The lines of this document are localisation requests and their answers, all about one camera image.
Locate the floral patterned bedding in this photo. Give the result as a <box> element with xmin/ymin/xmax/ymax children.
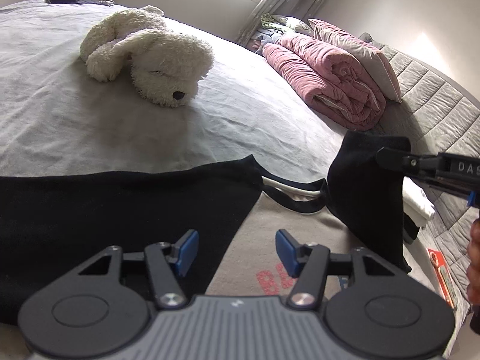
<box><xmin>249</xmin><ymin>13</ymin><xmax>314</xmax><ymax>51</ymax></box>

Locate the white folded garment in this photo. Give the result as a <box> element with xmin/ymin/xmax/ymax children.
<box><xmin>403</xmin><ymin>176</ymin><xmax>436</xmax><ymax>229</ymax></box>

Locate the pink and grey pillow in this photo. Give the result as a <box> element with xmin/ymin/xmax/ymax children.
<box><xmin>308</xmin><ymin>19</ymin><xmax>403</xmax><ymax>103</ymax></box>

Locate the person's right hand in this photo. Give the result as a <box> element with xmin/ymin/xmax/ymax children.
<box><xmin>467</xmin><ymin>218</ymin><xmax>480</xmax><ymax>302</ymax></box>

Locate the white plush dog toy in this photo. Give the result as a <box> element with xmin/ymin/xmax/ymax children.
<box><xmin>80</xmin><ymin>5</ymin><xmax>215</xmax><ymax>108</ymax></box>

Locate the grey quilted headboard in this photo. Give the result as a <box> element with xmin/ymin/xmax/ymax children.
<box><xmin>360</xmin><ymin>32</ymin><xmax>480</xmax><ymax>308</ymax></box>

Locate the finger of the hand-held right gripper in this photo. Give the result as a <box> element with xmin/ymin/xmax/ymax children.
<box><xmin>424</xmin><ymin>177</ymin><xmax>474</xmax><ymax>208</ymax></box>
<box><xmin>376</xmin><ymin>147</ymin><xmax>439</xmax><ymax>177</ymax></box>

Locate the red printed book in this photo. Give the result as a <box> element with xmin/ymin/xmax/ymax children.
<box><xmin>427</xmin><ymin>247</ymin><xmax>457</xmax><ymax>309</ymax></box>

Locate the pink folded quilt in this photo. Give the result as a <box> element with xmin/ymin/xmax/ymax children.
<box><xmin>261</xmin><ymin>32</ymin><xmax>387</xmax><ymax>131</ymax></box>

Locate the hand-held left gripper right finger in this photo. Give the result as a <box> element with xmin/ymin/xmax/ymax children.
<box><xmin>275</xmin><ymin>229</ymin><xmax>395</xmax><ymax>310</ymax></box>

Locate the beige and black printed sweatshirt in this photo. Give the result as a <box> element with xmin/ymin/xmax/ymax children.
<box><xmin>0</xmin><ymin>130</ymin><xmax>413</xmax><ymax>325</ymax></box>

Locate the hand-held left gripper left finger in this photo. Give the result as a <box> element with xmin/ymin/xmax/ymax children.
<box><xmin>78</xmin><ymin>229</ymin><xmax>199</xmax><ymax>310</ymax></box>

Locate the black folded garment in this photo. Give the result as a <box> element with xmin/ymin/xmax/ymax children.
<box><xmin>403</xmin><ymin>217</ymin><xmax>421</xmax><ymax>243</ymax></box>

